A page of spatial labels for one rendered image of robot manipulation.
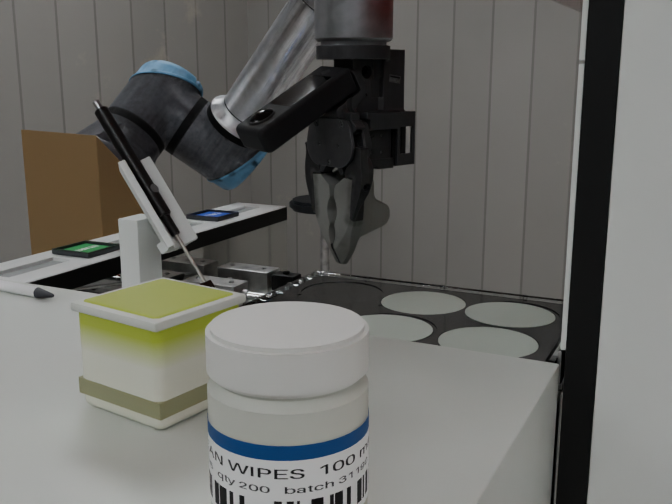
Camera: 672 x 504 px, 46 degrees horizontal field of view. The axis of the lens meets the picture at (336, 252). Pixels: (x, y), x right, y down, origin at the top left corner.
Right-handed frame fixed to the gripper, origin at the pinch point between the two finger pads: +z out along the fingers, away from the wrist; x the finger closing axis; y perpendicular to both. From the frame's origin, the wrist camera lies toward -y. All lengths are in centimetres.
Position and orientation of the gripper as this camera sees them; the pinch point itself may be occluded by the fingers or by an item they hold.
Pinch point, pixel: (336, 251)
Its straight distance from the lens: 79.2
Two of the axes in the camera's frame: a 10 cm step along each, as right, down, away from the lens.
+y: 7.9, -1.4, 5.9
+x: -6.1, -1.8, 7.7
